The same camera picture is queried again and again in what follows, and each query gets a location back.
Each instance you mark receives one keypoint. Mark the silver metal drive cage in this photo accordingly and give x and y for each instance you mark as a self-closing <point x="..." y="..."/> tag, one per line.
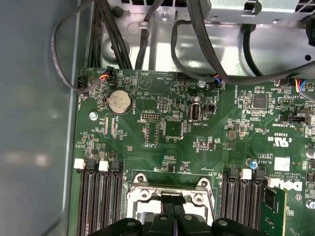
<point x="221" y="49"/>

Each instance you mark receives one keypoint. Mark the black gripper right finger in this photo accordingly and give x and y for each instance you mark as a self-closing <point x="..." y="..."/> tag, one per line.
<point x="183" y="226"/>

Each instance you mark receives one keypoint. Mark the square black chip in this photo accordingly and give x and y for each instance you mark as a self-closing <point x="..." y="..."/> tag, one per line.
<point x="260" y="101"/>

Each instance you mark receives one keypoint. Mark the metal socket cover frame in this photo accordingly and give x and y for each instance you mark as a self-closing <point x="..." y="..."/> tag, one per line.
<point x="147" y="210"/>

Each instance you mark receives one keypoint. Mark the black debug pin header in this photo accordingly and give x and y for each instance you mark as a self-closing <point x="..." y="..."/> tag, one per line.
<point x="150" y="117"/>

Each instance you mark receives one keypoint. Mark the green RAM stick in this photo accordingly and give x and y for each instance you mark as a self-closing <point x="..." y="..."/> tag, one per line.
<point x="273" y="211"/>

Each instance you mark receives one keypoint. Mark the silver coin battery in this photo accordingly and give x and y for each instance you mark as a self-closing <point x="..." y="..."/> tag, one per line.
<point x="120" y="101"/>

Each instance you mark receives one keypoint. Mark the metal CPU socket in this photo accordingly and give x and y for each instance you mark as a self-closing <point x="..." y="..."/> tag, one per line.
<point x="204" y="188"/>

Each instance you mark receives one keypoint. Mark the black RAM slot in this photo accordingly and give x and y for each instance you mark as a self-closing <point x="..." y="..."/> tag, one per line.
<point x="115" y="201"/>
<point x="81" y="201"/>
<point x="233" y="209"/>
<point x="91" y="201"/>
<point x="258" y="209"/>
<point x="246" y="209"/>
<point x="103" y="201"/>

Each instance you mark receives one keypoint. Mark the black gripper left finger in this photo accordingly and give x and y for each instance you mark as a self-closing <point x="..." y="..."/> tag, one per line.
<point x="165" y="226"/>

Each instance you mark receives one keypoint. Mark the silver board screw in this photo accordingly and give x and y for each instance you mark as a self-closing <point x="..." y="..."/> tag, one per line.
<point x="201" y="83"/>
<point x="92" y="116"/>

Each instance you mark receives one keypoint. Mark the green motherboard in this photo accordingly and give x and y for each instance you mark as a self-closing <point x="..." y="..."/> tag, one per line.
<point x="172" y="147"/>

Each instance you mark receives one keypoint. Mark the black open PC case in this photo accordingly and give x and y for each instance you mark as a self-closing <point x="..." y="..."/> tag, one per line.
<point x="37" y="98"/>

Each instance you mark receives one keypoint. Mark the white square board label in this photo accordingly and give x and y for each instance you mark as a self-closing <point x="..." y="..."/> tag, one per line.
<point x="282" y="164"/>

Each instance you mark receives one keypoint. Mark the metal internal USB port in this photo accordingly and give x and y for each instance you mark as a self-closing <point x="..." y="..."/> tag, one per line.
<point x="195" y="112"/>

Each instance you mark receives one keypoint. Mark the blue-top capacitor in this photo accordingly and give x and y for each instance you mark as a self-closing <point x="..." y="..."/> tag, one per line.
<point x="251" y="164"/>

